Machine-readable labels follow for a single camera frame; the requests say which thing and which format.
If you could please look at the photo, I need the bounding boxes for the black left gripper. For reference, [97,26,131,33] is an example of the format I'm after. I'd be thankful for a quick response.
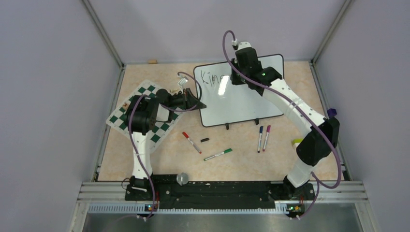
[167,88,206,111]

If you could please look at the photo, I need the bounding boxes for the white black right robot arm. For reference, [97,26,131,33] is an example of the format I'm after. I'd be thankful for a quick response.
[229,39,340,199]

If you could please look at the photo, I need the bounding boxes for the aluminium frame rail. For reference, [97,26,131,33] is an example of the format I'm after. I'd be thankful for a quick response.
[70,175,379,232]

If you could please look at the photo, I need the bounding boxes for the blue capped marker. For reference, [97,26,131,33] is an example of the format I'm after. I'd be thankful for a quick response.
[257,126,264,153]

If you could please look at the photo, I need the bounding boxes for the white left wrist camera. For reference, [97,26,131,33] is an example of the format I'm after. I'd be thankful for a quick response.
[178,76,188,87]

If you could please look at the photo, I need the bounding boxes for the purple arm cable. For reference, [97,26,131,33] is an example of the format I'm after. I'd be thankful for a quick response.
[127,72,203,221]
[222,30,342,220]

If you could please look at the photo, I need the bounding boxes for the purple block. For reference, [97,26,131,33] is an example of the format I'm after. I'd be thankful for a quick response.
[326,108,337,118]

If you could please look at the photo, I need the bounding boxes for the white whiteboard black frame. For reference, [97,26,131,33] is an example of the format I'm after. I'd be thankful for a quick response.
[193,62,283,127]

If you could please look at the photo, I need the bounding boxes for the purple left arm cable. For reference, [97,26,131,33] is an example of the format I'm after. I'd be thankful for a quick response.
[127,72,203,221]

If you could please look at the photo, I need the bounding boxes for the green white chess mat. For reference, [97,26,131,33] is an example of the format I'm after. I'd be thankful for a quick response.
[106,80,183,152]

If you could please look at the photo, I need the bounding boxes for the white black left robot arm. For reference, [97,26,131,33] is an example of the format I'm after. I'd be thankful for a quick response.
[125,88,206,200]

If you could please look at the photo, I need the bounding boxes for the small wooden block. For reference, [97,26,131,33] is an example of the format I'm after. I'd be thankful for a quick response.
[147,59,158,64]

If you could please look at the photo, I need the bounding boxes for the pink capped marker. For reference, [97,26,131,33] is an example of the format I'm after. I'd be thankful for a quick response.
[263,125,271,152]

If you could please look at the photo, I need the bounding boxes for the green white toy brick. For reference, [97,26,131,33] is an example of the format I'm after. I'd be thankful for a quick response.
[291,139,303,149]

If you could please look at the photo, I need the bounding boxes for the red capped marker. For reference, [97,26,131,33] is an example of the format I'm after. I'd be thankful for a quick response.
[182,132,202,154]

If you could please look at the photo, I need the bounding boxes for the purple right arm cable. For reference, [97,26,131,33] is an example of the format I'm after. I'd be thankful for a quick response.
[222,30,342,220]

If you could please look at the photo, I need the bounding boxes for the green capped marker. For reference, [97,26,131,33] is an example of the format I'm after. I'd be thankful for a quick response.
[204,148,232,161]

